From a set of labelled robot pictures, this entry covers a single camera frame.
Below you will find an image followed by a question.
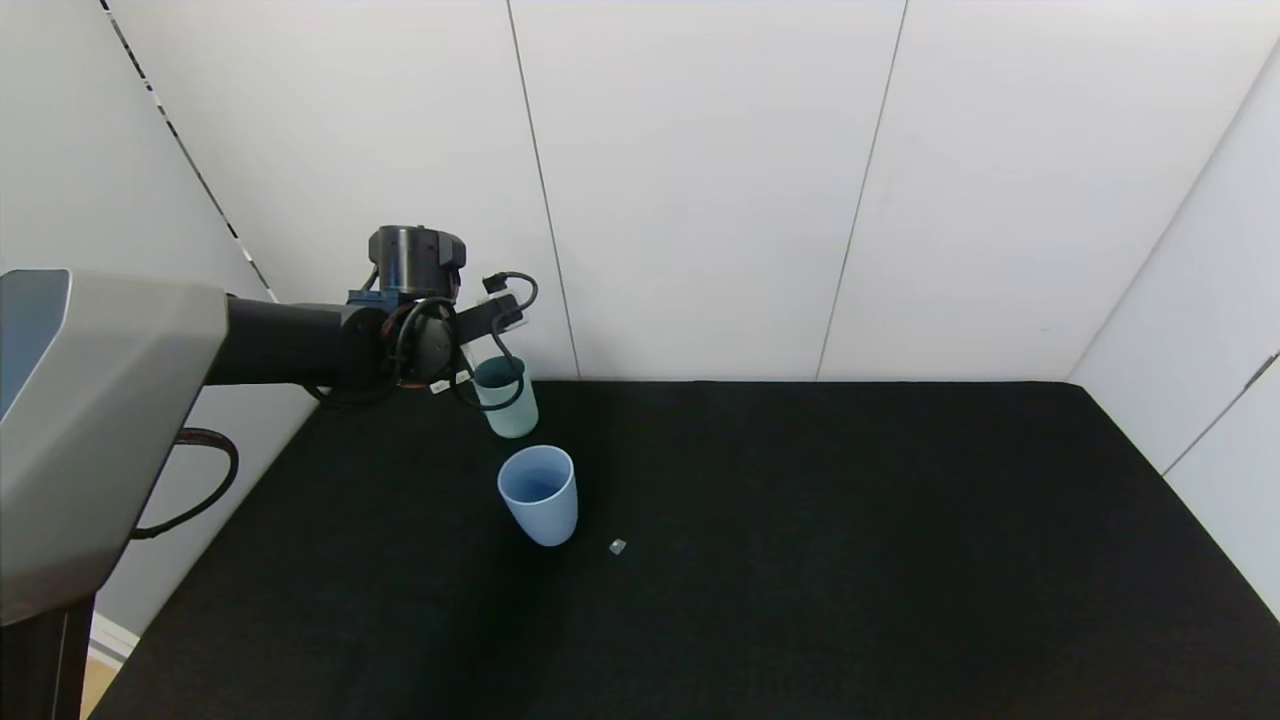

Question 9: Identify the black camera cable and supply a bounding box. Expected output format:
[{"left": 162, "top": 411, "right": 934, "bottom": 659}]
[{"left": 445, "top": 270, "right": 540, "bottom": 413}]

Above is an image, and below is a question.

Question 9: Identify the white baseboard strip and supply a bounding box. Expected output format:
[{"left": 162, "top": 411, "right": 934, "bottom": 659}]
[{"left": 86, "top": 612, "right": 138, "bottom": 667}]

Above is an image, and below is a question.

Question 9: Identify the green plastic cup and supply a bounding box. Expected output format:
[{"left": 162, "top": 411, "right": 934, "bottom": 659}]
[{"left": 474, "top": 355, "right": 540, "bottom": 439}]

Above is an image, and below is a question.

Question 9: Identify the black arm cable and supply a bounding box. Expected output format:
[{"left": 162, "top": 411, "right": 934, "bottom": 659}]
[{"left": 130, "top": 427, "right": 240, "bottom": 542}]

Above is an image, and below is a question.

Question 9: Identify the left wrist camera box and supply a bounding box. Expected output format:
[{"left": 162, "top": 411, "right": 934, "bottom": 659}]
[{"left": 458, "top": 293, "right": 528, "bottom": 343}]

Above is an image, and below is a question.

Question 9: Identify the blue plastic cup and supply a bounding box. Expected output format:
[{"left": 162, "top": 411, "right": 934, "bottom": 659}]
[{"left": 497, "top": 445, "right": 579, "bottom": 548}]

